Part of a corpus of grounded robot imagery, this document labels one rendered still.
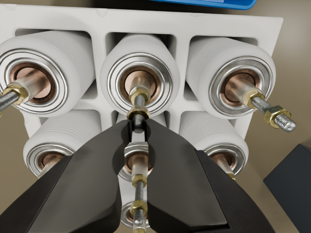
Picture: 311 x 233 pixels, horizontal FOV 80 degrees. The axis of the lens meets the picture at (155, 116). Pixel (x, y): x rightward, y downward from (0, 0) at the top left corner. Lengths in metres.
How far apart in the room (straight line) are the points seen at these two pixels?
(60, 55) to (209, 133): 0.21
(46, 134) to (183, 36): 0.23
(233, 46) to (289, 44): 0.35
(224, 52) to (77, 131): 0.22
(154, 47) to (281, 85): 0.45
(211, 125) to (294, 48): 0.35
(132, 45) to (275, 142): 0.58
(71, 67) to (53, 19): 0.09
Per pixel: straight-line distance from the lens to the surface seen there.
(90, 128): 0.31
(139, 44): 0.21
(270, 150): 0.72
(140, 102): 0.17
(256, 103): 0.21
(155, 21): 0.28
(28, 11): 0.31
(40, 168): 0.32
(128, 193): 0.34
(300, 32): 0.58
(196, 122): 0.31
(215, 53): 0.24
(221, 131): 0.29
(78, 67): 0.25
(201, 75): 0.23
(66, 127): 0.29
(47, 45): 0.24
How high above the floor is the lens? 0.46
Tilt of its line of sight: 61 degrees down
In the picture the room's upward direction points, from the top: 174 degrees clockwise
